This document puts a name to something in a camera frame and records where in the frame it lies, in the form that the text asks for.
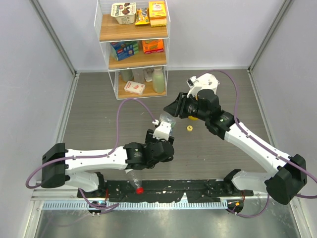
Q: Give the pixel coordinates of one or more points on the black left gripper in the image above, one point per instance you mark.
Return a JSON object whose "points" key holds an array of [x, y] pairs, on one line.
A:
{"points": [[150, 139]]}

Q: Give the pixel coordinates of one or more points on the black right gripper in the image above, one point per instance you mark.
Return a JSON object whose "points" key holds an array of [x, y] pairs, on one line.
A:
{"points": [[177, 107]]}

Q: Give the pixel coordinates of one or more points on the clear bottle blue white label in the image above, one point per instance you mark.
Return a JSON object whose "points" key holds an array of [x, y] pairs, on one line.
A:
{"points": [[169, 119]]}

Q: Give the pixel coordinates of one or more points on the yellow honey pomelo bottle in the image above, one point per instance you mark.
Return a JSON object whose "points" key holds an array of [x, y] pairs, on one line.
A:
{"points": [[192, 118]]}

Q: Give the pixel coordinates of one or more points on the gold bottle cap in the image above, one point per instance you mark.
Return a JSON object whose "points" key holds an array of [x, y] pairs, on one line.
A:
{"points": [[190, 128]]}

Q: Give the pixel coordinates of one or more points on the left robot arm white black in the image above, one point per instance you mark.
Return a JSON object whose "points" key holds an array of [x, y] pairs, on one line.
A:
{"points": [[80, 169]]}

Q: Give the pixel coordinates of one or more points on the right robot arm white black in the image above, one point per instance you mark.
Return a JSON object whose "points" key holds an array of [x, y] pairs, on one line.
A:
{"points": [[284, 175]]}

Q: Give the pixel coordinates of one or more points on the pale green bottle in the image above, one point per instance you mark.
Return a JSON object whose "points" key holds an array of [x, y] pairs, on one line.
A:
{"points": [[158, 80]]}

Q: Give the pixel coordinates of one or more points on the clear bottle red label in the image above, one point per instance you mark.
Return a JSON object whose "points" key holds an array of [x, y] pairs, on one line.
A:
{"points": [[135, 179]]}

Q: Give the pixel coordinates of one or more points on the white pink soap box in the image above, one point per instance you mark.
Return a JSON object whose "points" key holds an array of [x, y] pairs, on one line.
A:
{"points": [[134, 88]]}

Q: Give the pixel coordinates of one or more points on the crumpled white paper bag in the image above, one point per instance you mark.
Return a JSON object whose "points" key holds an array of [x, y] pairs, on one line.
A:
{"points": [[208, 81]]}

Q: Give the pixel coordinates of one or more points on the small white cup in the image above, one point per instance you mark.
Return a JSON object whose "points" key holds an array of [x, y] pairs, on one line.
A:
{"points": [[148, 74]]}

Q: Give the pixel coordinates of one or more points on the clear plastic cup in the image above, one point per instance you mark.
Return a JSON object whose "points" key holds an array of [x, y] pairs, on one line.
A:
{"points": [[138, 75]]}

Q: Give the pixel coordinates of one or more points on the frosted green jar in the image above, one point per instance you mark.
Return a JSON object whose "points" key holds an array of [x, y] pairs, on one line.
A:
{"points": [[126, 75]]}

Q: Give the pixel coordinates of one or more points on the orange cracker box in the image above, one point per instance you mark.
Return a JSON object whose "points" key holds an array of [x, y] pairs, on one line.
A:
{"points": [[153, 46]]}

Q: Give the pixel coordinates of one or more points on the yellow snack packet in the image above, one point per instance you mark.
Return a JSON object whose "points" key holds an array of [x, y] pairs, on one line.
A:
{"points": [[142, 16]]}

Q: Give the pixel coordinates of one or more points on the yellow orange box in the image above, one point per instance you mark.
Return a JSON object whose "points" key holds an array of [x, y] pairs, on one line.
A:
{"points": [[157, 13]]}

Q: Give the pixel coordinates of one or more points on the white yogurt tub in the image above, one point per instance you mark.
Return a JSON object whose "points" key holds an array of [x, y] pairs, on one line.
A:
{"points": [[124, 12]]}

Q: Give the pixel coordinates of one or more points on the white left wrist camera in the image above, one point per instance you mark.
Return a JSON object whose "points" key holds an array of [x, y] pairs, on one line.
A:
{"points": [[162, 130]]}

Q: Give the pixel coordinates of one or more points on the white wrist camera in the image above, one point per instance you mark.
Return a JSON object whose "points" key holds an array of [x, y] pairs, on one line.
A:
{"points": [[162, 130], [195, 84]]}

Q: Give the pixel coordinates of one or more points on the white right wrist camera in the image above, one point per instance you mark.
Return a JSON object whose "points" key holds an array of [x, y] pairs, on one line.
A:
{"points": [[195, 84]]}

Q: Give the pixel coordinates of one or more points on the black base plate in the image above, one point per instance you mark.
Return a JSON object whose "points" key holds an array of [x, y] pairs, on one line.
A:
{"points": [[167, 191]]}

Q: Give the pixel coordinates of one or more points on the white wire shelf rack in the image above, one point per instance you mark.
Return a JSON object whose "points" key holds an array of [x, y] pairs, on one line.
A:
{"points": [[134, 39]]}

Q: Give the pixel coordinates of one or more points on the white slotted cable duct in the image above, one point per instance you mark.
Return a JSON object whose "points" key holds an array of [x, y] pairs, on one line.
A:
{"points": [[183, 204]]}

